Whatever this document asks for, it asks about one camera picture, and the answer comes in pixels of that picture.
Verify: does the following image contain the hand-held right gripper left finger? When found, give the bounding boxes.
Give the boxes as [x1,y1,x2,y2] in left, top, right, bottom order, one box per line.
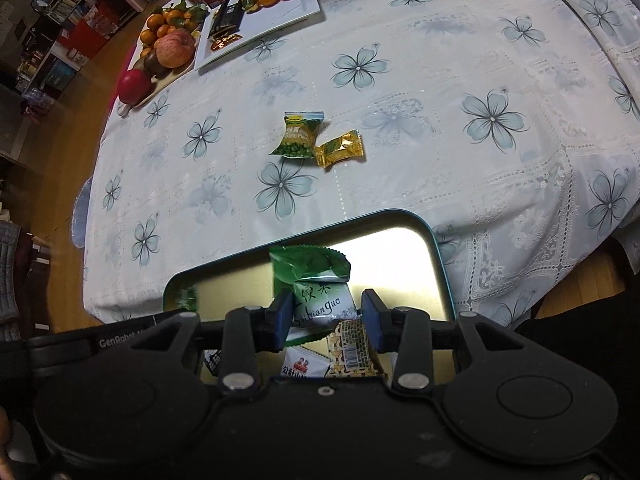
[127,289,295,397]

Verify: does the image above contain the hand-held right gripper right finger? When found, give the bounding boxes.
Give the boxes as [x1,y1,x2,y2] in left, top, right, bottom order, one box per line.
[362,288,527,396]

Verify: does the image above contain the brown patterned snack packet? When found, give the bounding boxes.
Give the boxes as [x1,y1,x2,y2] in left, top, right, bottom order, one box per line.
[324,318,385,379]

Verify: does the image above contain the white and green snack packet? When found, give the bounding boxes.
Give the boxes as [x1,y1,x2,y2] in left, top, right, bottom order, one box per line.
[289,280,362,332]

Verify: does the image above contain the red and white snack packet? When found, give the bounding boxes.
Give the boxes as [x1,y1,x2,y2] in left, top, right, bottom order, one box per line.
[279,347,332,379]

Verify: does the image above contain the teal metal tin box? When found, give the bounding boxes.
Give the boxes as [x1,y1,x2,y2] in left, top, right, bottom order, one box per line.
[162,208,457,387]

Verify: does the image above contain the clear dark green snack packet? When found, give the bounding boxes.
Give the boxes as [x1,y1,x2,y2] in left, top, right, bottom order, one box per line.
[268,243,351,295]

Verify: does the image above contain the white bear print snack packet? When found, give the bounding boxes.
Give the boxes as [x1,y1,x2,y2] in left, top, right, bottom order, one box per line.
[202,348,224,377]

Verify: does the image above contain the grey quilted chair cushion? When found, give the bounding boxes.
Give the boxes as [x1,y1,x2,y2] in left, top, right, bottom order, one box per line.
[0,220,52,337]

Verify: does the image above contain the yellow gold snack packet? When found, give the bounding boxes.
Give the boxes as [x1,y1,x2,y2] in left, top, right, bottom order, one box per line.
[314,128,366,171]

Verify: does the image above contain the green pea snack packet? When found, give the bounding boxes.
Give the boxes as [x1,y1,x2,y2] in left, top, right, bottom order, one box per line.
[268,111,325,159]

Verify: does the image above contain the dark red round fruit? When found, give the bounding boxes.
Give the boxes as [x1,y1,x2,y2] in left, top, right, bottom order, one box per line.
[117,69,154,106]

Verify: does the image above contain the cream fruit tray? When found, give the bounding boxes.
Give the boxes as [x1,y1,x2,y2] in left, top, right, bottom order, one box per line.
[117,0,212,117]

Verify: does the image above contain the gold foil candy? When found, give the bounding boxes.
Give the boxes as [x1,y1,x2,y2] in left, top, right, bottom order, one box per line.
[209,34,244,52]

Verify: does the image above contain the pink striped apple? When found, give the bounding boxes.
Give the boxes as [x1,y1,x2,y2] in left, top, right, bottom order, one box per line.
[154,29,196,69]

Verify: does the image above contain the white rectangular plate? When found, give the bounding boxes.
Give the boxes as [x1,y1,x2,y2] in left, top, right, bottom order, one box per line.
[194,0,321,72]

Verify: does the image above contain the black snack packet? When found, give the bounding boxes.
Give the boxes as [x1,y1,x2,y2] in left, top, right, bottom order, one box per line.
[208,0,246,41]

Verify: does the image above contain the pile of leafy mandarins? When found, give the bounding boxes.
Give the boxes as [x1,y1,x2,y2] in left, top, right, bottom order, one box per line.
[138,2,210,47]

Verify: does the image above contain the cluttered storage shelf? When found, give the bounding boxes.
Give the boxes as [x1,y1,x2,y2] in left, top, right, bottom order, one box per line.
[14,0,156,108]

